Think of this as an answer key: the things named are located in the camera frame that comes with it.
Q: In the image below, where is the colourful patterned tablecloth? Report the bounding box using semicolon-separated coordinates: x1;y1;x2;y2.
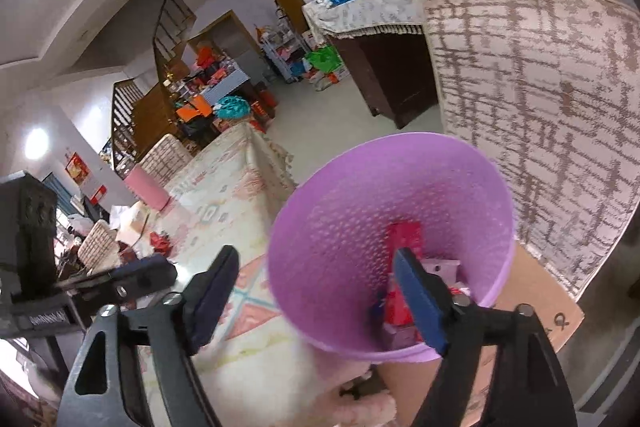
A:
115;122;396;427

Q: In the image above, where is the pink sleeved bottle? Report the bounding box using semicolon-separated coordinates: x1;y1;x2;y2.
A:
124;169;171;212

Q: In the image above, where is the brown cardboard box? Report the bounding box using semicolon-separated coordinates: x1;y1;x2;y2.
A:
380;242;586;427

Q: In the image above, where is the red shiny wrapper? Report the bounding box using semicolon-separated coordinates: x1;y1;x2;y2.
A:
150;231;174;256

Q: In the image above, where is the dark wooden cabinet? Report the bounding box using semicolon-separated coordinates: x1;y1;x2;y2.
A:
330;31;444;130

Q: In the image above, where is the green shopping bag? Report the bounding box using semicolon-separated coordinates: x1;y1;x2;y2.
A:
306;46;342;74

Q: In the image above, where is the orange box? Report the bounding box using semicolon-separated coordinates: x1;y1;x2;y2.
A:
175;94;214;122

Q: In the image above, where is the purple perforated plastic basket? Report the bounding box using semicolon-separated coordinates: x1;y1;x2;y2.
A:
266;133;516;365

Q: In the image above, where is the red wall calendar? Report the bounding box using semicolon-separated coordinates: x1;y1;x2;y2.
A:
65;152;92;180

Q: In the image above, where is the grey floral fringed cloth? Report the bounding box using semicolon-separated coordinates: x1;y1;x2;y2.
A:
302;0;632;42

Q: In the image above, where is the white tissue box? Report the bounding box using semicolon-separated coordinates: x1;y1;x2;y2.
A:
115;202;151;245

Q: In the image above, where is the white wire shelf rack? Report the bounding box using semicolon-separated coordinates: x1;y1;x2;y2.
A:
260;27;309;84

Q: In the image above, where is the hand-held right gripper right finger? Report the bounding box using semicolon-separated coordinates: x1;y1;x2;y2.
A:
391;247;578;427

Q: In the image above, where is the grey corrugated panel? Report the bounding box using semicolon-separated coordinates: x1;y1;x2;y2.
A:
200;69;251;106

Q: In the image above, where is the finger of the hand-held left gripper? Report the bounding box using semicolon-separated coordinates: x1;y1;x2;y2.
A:
106;253;178;305
56;270;115;293

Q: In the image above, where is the round wall lamp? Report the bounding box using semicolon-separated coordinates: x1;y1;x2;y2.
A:
24;127;51;160

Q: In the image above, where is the beige woven patterned chair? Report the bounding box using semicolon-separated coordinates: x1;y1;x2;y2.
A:
422;0;640;299

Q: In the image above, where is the checked cover dining chair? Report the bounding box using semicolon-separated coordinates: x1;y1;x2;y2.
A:
140;134;194;188
77;221;121;270

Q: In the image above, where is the teal mesh bag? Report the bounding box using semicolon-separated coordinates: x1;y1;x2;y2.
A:
214;96;251;120

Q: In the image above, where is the red crumpled wrapper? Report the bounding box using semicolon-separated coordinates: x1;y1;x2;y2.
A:
382;279;418;332

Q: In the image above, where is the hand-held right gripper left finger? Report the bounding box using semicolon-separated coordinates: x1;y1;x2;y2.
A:
59;245;241;427

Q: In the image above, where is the wooden staircase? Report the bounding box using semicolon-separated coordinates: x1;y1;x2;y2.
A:
110;0;199;180

